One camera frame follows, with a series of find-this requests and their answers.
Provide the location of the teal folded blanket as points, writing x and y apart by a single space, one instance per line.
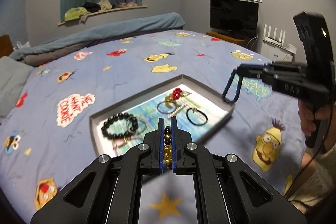
57 48

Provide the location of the wooden window sill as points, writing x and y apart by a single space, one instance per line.
105 12

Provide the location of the person's right hand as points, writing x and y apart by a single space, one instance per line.
307 117

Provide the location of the green cloth on sill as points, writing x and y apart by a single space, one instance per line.
75 13

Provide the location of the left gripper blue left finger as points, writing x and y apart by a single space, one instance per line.
161 126

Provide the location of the pink cloth on sill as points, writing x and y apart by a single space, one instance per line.
129 4

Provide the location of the blue Sesame Street bedsheet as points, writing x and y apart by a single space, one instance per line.
46 139

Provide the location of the printed paper tray liner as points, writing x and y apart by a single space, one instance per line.
162 118

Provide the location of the grey pillow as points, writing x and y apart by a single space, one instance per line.
12 80

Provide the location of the large silver bangle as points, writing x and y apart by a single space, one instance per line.
166 107

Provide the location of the beige cloth on sill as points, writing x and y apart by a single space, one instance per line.
105 5

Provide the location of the red bead gold brooch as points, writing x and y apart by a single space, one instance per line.
175 95

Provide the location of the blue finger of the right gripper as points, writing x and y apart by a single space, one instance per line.
253 67
251 74

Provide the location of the wooden TV stand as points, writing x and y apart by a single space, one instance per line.
216 36

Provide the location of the black cloth on sill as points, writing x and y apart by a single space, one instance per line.
92 7

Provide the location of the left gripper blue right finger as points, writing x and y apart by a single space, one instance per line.
174 128

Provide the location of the white wifi router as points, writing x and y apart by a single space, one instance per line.
274 35

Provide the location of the wooden headboard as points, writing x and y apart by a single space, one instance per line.
6 47

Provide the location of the grey shallow cardboard tray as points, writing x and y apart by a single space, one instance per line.
162 113

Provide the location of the white box under router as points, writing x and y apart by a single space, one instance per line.
275 52

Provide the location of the silver bangle with clasp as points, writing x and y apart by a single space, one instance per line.
135 125

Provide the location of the black flat television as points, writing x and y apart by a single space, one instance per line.
234 17

